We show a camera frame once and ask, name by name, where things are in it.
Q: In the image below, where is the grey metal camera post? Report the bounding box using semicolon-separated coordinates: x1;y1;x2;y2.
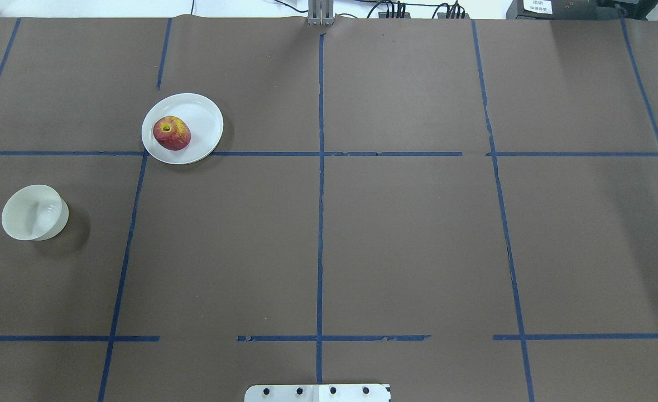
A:
308;0;335;26

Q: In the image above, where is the black device with label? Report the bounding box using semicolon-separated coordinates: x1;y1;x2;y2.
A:
506;1;622;21

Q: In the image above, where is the white round plate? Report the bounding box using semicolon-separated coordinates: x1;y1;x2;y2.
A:
141;93;224;165

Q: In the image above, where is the red yellow apple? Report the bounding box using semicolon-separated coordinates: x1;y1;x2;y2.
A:
152;116;193;151

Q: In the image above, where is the white bowl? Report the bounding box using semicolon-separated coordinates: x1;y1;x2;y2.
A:
1;185;70;241

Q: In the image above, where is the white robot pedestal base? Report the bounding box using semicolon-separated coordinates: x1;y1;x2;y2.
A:
244;384;392;401

